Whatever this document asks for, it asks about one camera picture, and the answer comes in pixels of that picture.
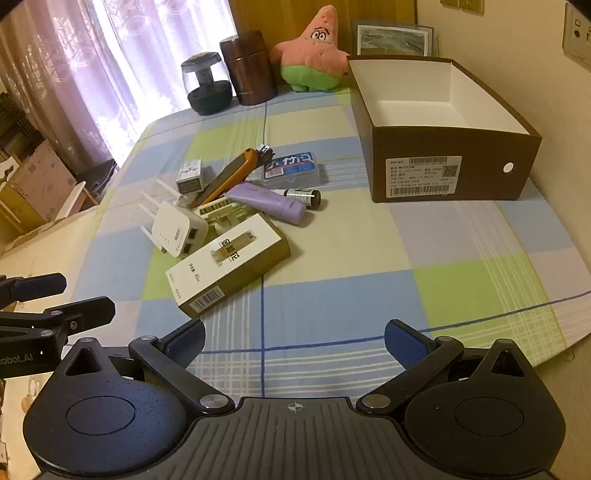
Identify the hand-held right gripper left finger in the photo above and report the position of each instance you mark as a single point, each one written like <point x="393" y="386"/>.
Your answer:
<point x="187" y="342"/>

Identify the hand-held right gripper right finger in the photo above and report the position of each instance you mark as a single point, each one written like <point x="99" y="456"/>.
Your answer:
<point x="406" y="342"/>

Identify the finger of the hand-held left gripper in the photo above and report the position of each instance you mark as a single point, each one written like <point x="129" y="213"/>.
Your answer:
<point x="83" y="313"/>
<point x="41" y="284"/>

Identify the white plastic clip holder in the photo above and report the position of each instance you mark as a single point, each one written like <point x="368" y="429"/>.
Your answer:
<point x="217" y="210"/>

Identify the brown cardboard shoe box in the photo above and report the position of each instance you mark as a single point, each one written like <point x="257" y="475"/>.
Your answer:
<point x="485" y="161"/>

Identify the beige printed sheet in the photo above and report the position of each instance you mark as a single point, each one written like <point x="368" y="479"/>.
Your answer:
<point x="41" y="249"/>

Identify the white and gold box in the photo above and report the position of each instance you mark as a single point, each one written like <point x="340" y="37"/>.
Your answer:
<point x="231" y="263"/>

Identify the white stool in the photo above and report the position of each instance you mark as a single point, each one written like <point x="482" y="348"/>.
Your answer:
<point x="76" y="198"/>

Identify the printed cardboard box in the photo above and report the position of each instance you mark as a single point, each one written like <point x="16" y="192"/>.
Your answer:
<point x="41" y="175"/>

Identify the white wifi router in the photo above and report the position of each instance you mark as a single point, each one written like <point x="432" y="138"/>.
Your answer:
<point x="173" y="228"/>

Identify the dark folding rack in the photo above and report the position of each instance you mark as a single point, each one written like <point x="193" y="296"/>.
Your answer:
<point x="18" y="124"/>

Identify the purple tube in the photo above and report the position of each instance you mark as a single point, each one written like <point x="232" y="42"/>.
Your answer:
<point x="268" y="203"/>

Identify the small white printed box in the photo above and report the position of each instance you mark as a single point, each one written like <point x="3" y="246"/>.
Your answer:
<point x="189" y="177"/>

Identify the orange grater tool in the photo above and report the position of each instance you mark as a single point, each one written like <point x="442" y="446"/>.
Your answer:
<point x="231" y="177"/>

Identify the small black bottle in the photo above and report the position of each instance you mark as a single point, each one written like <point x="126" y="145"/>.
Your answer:
<point x="302" y="197"/>

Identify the black binder clips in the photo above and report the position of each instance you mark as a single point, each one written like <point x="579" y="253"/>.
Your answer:
<point x="265" y="154"/>

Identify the clear case with blue label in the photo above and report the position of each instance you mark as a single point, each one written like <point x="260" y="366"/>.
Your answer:
<point x="295" y="168"/>

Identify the purple patterned curtain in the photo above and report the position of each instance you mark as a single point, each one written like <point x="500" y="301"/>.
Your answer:
<point x="92" y="55"/>

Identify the glass jar with black base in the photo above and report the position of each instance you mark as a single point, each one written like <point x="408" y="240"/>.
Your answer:
<point x="207" y="99"/>

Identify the brown metal canister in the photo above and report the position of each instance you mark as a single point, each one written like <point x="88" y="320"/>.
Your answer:
<point x="249" y="69"/>

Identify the framed picture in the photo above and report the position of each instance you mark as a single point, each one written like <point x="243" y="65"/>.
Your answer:
<point x="392" y="39"/>

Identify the pink starfish plush toy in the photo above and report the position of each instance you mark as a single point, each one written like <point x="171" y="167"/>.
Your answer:
<point x="314" y="50"/>

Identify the brass wall plate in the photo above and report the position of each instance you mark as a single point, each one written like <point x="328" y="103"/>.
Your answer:
<point x="461" y="4"/>

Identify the wall switch plate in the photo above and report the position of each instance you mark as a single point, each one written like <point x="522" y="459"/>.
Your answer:
<point x="579" y="32"/>

